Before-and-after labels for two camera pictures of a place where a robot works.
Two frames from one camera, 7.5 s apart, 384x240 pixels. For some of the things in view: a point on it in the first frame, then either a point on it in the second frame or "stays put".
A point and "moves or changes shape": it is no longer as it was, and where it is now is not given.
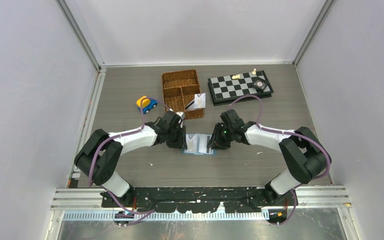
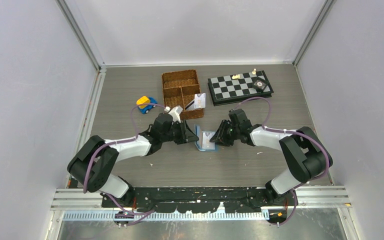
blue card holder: x=197 y=144 moves or changes shape
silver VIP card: x=199 y=100 stays put
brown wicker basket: x=179 y=88 stays put
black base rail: x=198 y=199 stays put
